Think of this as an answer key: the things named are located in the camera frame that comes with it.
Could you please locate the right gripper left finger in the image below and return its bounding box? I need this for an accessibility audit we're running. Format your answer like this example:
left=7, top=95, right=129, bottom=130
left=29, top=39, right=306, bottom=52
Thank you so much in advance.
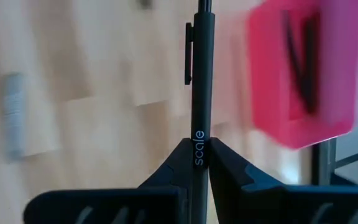
left=23, top=139, right=195, bottom=224

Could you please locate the black aluminium rig frame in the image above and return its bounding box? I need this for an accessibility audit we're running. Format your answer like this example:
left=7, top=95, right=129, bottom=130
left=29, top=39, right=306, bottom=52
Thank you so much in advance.
left=311, top=138, right=358, bottom=187

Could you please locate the pink plastic bin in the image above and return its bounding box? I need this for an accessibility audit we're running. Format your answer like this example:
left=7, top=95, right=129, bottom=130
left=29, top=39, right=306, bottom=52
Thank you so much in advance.
left=246, top=0, right=358, bottom=150

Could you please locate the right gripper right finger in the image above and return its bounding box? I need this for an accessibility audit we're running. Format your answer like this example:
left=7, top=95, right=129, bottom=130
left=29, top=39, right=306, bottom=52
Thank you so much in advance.
left=208, top=138, right=358, bottom=224

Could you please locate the grey crayon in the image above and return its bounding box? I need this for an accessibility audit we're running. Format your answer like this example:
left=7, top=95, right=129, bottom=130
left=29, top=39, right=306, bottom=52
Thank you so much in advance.
left=1, top=72, right=27, bottom=160

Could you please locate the black pen white scale lettering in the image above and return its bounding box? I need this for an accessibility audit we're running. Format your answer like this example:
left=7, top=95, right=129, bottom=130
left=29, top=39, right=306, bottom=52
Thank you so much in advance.
left=184, top=0, right=216, bottom=224

